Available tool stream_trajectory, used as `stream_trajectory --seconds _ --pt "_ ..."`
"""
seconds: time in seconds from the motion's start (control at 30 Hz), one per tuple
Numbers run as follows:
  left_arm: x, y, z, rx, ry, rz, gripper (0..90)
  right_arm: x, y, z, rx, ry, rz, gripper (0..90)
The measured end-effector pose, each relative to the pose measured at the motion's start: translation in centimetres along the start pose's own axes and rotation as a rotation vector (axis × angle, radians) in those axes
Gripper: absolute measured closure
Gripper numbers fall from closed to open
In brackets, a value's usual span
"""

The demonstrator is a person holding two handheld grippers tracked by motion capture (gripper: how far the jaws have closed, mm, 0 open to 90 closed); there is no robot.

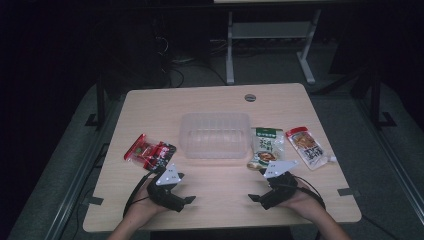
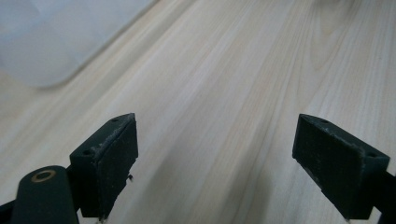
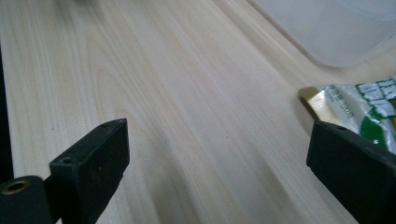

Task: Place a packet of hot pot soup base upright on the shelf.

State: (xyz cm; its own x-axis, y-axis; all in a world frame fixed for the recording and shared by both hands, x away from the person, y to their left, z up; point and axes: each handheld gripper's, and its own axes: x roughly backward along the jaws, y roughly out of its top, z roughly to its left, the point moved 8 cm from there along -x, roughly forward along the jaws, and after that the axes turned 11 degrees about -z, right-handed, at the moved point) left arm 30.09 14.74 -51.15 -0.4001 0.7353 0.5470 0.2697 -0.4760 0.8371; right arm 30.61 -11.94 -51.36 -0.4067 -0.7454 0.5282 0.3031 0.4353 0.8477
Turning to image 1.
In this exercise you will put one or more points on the clear red-edged snack packet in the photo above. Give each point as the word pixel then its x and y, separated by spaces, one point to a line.
pixel 308 146

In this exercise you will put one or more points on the white metal desk frame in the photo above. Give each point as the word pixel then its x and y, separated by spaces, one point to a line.
pixel 271 30

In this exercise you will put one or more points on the green label snack packet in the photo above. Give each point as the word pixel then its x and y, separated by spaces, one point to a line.
pixel 266 146

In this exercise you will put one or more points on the clear plastic container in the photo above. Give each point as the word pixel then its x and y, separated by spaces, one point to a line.
pixel 215 135

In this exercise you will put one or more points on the grey tape strip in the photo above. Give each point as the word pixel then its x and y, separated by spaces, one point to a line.
pixel 93 200
pixel 348 192

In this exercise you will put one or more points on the person's right hand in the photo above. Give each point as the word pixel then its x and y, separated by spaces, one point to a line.
pixel 303 203

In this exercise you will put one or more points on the grey table grommet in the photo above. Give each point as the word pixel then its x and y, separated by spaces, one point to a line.
pixel 250 97

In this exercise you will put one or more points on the metal floor rail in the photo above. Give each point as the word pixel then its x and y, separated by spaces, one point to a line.
pixel 393 156
pixel 83 173

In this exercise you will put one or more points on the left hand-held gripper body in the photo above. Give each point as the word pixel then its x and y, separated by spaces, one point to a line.
pixel 163 193

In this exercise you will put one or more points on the black metal stand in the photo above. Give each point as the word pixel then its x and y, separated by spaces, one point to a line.
pixel 375 96
pixel 100 100

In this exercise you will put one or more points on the red snack packet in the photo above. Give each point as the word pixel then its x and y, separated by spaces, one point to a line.
pixel 150 153

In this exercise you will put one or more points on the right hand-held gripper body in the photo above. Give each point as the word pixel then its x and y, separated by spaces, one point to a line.
pixel 280 190

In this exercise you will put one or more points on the person's left hand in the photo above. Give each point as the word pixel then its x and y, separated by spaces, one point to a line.
pixel 145 208

